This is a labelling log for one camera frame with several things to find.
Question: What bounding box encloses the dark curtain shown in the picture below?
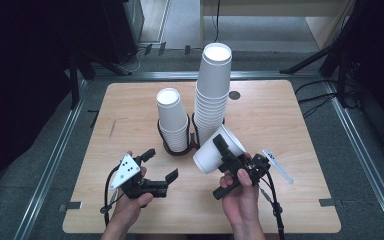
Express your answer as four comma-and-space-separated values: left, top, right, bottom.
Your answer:
0, 0, 81, 218

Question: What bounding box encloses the black floor tape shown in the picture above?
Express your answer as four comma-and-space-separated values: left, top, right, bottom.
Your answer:
87, 109, 100, 129

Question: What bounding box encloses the tall stack of paper cups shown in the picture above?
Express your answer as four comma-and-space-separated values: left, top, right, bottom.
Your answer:
193, 42, 233, 149

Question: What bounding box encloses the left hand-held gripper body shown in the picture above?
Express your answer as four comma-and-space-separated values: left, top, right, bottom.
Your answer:
109, 153, 170, 200

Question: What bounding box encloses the person's right hand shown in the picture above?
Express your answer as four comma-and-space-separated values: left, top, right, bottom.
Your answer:
219, 152, 261, 225

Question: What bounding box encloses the dark cabinet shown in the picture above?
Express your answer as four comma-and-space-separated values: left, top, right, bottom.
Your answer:
101, 0, 145, 66

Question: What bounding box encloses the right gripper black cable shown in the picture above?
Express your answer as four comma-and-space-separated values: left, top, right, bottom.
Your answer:
259, 169, 286, 240

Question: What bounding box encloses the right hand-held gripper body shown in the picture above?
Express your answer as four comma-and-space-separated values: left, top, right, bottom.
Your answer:
212, 148, 294, 201

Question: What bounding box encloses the short stack of paper cups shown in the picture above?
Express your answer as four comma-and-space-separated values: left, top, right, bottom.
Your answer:
155, 87, 190, 154

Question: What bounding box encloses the light wooden furniture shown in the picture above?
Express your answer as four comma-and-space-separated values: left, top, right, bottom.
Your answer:
199, 0, 356, 51

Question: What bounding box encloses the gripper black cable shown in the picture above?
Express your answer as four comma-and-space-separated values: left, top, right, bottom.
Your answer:
99, 164, 122, 228
259, 169, 286, 240

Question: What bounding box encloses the white floor cable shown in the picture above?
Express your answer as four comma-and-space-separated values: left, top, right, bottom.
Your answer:
126, 46, 148, 73

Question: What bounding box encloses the black tripod stand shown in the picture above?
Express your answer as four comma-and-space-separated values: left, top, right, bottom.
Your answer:
279, 0, 361, 108

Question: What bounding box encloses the black metal stand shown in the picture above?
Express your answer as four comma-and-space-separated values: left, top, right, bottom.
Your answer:
68, 49, 96, 111

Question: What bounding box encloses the white paper cup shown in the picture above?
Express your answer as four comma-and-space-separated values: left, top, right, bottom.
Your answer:
192, 123, 247, 175

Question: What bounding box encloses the black double cup holder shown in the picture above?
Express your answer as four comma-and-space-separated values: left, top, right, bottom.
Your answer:
156, 113, 226, 157

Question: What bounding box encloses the black floor cable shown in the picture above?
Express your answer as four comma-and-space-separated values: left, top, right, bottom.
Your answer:
298, 93, 339, 119
294, 79, 339, 96

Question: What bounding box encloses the black hanging cable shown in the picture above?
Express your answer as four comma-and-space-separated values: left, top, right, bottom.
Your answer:
213, 0, 222, 44

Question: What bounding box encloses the person's left hand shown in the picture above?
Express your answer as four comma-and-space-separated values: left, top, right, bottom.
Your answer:
111, 150, 155, 229

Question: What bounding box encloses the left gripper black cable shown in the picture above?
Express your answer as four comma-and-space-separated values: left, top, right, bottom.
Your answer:
99, 164, 122, 228

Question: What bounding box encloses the aluminium frame rail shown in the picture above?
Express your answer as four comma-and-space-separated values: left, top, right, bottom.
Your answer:
324, 81, 384, 240
13, 79, 89, 240
91, 70, 329, 82

